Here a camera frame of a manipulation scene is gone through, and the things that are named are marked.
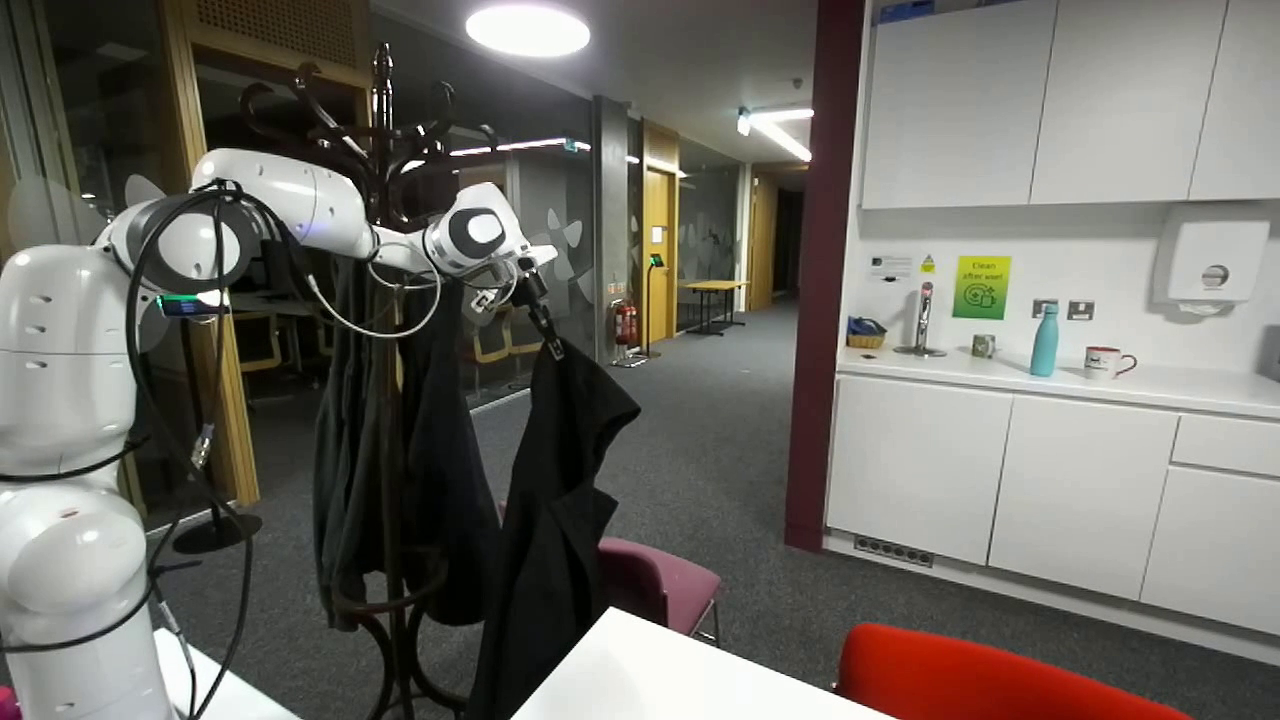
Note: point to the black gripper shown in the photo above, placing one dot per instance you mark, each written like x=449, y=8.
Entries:
x=531, y=301

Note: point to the black jersey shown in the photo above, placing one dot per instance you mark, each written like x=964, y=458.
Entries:
x=561, y=504

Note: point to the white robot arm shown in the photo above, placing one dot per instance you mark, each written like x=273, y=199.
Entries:
x=64, y=373

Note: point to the dark grey hanging jersey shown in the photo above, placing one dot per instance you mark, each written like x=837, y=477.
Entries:
x=386, y=440

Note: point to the pink chair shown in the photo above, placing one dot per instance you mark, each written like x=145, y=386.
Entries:
x=665, y=574

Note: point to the red chair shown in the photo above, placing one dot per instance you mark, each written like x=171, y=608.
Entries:
x=972, y=680

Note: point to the red fire extinguisher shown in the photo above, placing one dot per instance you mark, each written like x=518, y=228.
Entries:
x=627, y=327

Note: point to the yellow wooden door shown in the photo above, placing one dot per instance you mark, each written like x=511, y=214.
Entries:
x=658, y=252

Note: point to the yellow corridor table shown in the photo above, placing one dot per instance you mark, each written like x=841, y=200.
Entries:
x=706, y=284

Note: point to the dark brown coat stand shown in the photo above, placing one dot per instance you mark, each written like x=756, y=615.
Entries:
x=386, y=122

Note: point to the round ceiling lamp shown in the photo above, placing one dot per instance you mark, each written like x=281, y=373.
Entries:
x=525, y=27

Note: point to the ceiling light strip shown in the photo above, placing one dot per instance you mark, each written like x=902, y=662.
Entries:
x=781, y=135

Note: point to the black round stand base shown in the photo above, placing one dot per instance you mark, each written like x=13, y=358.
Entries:
x=216, y=535

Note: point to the chrome kitchen tap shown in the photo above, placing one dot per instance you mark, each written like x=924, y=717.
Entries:
x=921, y=320

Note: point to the large white table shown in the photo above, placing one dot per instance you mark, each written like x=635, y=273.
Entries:
x=653, y=675

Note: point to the small white robot table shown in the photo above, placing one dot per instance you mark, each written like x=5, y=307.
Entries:
x=225, y=686

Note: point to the teal bottle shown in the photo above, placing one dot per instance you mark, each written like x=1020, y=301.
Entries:
x=1046, y=346

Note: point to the white lower kitchen cabinets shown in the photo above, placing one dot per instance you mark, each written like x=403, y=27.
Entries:
x=1043, y=480

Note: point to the white kitchen cabinets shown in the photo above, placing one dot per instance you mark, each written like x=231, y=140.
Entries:
x=1043, y=480
x=1067, y=92

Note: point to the white upper kitchen cabinets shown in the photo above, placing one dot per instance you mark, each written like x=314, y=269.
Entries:
x=1067, y=92

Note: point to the white mug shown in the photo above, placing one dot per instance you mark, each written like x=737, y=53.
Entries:
x=1105, y=360

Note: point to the white paper towel dispenser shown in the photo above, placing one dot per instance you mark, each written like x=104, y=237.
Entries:
x=1209, y=267

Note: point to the yellow wooden post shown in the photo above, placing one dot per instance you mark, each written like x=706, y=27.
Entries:
x=233, y=401

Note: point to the green wall sign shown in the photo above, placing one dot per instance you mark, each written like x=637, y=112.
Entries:
x=983, y=284

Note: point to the wall socket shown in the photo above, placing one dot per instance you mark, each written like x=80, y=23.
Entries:
x=1067, y=311

